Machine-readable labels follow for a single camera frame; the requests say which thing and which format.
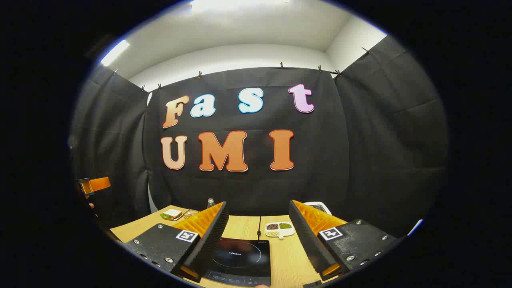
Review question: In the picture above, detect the white divided dish of beans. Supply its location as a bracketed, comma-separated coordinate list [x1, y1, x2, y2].
[265, 222, 296, 240]

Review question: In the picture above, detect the white toaster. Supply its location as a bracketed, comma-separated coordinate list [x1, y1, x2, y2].
[304, 202, 332, 216]

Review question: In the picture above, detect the black induction cooktop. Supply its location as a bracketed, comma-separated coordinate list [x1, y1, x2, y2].
[204, 238, 272, 287]

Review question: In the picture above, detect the ceiling light strip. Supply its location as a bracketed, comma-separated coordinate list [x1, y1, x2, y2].
[190, 0, 290, 12]
[100, 39, 130, 66]

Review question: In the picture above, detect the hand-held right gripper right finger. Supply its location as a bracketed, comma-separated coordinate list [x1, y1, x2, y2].
[289, 200, 400, 280]

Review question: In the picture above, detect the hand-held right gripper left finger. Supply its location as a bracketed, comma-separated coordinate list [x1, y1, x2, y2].
[125, 201, 230, 280]

